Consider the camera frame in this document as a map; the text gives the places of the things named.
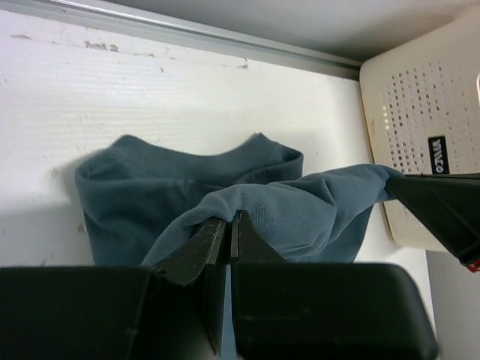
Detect cream plastic laundry basket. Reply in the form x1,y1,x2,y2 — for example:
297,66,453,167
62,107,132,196
358,10,480,254

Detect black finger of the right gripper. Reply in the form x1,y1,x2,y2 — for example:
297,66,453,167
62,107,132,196
386,173,479,267

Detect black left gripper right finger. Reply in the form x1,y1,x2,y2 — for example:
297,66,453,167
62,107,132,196
230,211,440,359

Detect teal t shirt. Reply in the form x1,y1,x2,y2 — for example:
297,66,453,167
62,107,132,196
75,133,398,266

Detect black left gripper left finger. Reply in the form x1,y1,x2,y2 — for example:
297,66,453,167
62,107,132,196
1,218,227,359

